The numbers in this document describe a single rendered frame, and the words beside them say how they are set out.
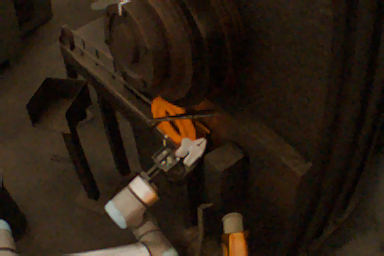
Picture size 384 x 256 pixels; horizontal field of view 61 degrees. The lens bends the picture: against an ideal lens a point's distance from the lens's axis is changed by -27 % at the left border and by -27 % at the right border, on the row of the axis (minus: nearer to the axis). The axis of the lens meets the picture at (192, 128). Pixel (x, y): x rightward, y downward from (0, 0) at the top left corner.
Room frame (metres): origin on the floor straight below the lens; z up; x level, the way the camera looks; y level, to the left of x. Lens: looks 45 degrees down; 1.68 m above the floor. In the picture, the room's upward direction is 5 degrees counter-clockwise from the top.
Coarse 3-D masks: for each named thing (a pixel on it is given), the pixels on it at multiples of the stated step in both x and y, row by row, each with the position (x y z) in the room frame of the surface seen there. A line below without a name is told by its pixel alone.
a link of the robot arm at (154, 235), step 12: (144, 240) 0.62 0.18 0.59; (156, 240) 0.61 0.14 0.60; (168, 240) 0.63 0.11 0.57; (0, 252) 0.40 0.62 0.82; (12, 252) 0.42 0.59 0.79; (84, 252) 0.51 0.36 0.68; (96, 252) 0.52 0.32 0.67; (108, 252) 0.53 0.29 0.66; (120, 252) 0.54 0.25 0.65; (132, 252) 0.55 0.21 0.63; (144, 252) 0.56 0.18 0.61; (156, 252) 0.56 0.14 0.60; (168, 252) 0.57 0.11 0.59
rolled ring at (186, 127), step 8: (152, 104) 1.02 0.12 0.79; (160, 104) 0.98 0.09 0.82; (168, 104) 0.95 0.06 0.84; (152, 112) 1.02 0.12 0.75; (160, 112) 1.01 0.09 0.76; (176, 112) 0.92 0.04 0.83; (184, 112) 0.92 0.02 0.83; (184, 120) 0.90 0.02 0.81; (168, 128) 0.99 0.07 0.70; (184, 128) 0.89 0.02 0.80; (192, 128) 0.90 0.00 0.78; (176, 136) 0.96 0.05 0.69; (184, 136) 0.89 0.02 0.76; (192, 136) 0.89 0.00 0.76
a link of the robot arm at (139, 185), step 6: (132, 180) 0.76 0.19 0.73; (138, 180) 0.75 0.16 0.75; (144, 180) 0.76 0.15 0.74; (132, 186) 0.73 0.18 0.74; (138, 186) 0.73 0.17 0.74; (144, 186) 0.73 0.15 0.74; (150, 186) 0.74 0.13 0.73; (138, 192) 0.71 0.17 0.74; (144, 192) 0.71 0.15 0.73; (150, 192) 0.71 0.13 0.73; (144, 198) 0.70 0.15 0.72; (150, 198) 0.70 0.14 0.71; (156, 198) 0.71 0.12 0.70; (150, 204) 0.70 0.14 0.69
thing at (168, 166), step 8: (168, 152) 0.81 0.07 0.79; (160, 160) 0.79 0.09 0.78; (168, 160) 0.79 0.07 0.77; (176, 160) 0.79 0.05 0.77; (152, 168) 0.78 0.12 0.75; (160, 168) 0.77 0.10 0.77; (168, 168) 0.77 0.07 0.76; (176, 168) 0.77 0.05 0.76; (184, 168) 0.79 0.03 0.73; (144, 176) 0.75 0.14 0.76; (152, 176) 0.75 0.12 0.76; (160, 176) 0.76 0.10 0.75; (168, 176) 0.78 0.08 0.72; (176, 176) 0.77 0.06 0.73; (152, 184) 0.74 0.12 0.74; (160, 184) 0.76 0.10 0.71; (160, 192) 0.73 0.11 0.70
